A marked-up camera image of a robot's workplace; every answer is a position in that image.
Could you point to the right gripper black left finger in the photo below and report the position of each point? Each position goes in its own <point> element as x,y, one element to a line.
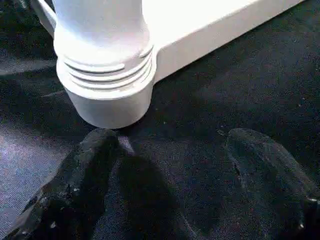
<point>75,190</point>

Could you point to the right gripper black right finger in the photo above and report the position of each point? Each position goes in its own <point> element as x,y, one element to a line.
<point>275,190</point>

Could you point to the white plastic table leg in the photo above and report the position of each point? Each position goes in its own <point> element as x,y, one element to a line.
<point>100,25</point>

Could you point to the white plastic stool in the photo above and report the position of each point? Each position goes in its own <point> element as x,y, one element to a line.
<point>200,32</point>

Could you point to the black glossy mat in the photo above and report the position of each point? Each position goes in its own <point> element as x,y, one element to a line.
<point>200,150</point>

